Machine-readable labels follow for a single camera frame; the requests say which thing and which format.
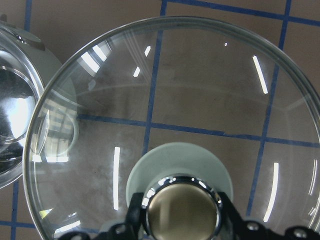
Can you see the glass pot lid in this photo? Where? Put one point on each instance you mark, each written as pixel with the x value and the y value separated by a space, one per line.
pixel 180 108

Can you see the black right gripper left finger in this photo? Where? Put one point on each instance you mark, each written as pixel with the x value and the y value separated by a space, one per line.
pixel 128 228

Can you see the pale green electric pot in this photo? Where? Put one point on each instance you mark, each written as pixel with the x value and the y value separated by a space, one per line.
pixel 26 68

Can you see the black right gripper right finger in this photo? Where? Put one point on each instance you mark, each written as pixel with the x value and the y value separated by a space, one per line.
pixel 234 227

